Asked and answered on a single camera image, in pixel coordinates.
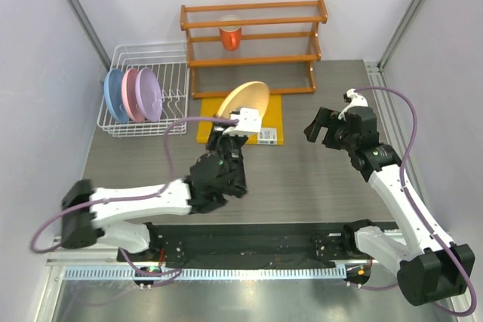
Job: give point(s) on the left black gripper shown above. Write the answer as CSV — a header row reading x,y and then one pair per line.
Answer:
x,y
216,132

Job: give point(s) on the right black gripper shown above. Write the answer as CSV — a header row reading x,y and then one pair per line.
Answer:
x,y
327,118

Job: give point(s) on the orange tan plate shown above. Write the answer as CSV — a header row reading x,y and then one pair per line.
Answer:
x,y
253,94

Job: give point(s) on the purple plate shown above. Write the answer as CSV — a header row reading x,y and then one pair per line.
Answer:
x,y
149,94

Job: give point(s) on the pink plate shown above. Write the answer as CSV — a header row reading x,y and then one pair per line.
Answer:
x,y
129,95

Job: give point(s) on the blue plate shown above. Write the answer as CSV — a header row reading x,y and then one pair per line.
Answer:
x,y
112,91

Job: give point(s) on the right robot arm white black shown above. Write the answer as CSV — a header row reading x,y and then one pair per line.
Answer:
x,y
428,266

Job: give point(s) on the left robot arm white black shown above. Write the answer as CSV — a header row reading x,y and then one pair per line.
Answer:
x,y
92,215

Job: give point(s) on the orange wooden shelf rack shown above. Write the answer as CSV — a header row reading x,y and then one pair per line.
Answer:
x,y
272,33

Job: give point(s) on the yellow clip file folder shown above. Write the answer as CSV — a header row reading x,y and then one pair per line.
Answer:
x,y
272,131

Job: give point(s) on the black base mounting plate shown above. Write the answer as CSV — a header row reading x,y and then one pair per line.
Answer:
x,y
249,246

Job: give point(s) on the orange mug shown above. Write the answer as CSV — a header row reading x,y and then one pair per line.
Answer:
x,y
230,37

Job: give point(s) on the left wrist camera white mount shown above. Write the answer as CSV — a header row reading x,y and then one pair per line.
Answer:
x,y
248,122

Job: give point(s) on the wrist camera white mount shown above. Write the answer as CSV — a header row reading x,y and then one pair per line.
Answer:
x,y
248,122
353,99

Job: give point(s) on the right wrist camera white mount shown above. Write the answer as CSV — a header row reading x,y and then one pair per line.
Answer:
x,y
353,99

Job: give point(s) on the white wire dish rack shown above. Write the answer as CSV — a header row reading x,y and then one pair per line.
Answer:
x,y
168,61

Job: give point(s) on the white slotted cable duct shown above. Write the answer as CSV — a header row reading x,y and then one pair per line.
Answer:
x,y
125,273

